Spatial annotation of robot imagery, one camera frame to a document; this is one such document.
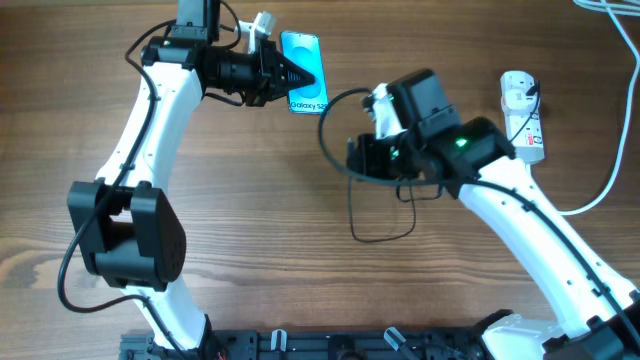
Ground teal Galaxy smartphone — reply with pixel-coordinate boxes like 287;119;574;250
280;31;329;115

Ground black USB charging cable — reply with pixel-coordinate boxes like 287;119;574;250
346;79;543;244

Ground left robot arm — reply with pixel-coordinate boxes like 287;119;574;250
67;1;314;359

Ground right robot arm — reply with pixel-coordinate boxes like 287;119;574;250
347;69;639;359

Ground white power strip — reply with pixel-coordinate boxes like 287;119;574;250
500;70;545;166

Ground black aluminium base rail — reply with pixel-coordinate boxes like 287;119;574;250
118;327;496;360

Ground white power strip cord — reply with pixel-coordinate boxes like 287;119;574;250
524;0;640;217

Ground white cables in corner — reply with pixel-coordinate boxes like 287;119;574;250
572;0;640;18

